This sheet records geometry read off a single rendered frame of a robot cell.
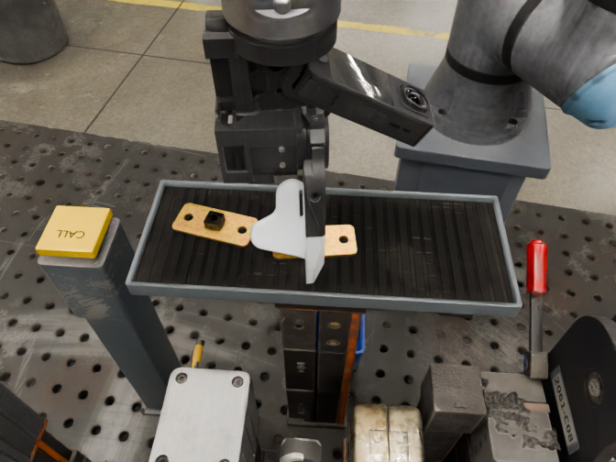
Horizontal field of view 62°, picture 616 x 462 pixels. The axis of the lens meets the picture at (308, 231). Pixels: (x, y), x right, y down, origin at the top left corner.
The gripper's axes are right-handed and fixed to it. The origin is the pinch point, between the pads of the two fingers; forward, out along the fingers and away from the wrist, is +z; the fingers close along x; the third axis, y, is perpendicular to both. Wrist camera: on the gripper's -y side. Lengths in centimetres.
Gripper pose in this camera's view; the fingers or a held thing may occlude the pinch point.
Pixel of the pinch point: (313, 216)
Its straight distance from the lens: 48.5
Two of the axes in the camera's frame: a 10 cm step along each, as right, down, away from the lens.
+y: -10.0, 0.4, -0.4
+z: 0.0, 6.3, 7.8
